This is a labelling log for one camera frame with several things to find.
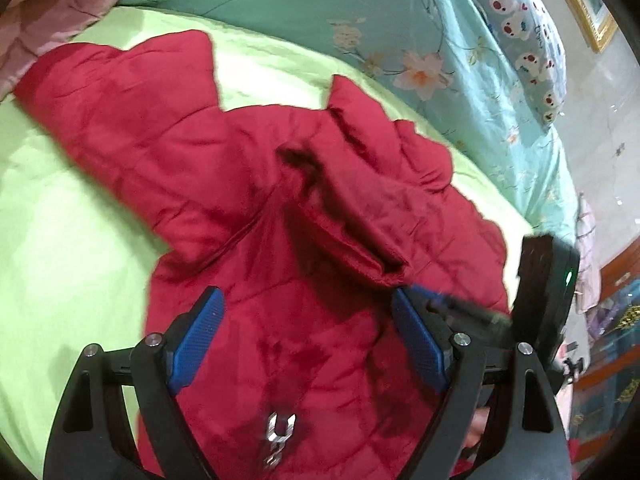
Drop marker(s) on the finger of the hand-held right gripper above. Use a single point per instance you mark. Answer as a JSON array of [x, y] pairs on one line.
[[475, 316]]

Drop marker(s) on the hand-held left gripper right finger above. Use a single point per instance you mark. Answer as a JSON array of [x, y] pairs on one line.
[[417, 335]]

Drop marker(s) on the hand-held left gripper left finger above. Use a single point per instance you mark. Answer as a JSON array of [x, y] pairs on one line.
[[197, 340]]

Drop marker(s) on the red quilted jacket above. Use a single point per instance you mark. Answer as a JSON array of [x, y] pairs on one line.
[[260, 240]]

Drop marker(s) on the white pink hanging cloth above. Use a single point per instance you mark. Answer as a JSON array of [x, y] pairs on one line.
[[587, 255]]

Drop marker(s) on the light green bed sheet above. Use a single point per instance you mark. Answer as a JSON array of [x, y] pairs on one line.
[[60, 270]]

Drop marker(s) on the bear print pillow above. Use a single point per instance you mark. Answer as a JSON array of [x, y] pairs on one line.
[[520, 25]]

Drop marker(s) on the teal floral quilt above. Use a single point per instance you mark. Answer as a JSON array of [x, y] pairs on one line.
[[400, 25]]

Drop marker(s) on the pink quilt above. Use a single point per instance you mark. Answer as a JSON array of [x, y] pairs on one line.
[[45, 15]]

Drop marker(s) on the gold picture frame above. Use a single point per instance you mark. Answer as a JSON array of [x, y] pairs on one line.
[[582, 2]]

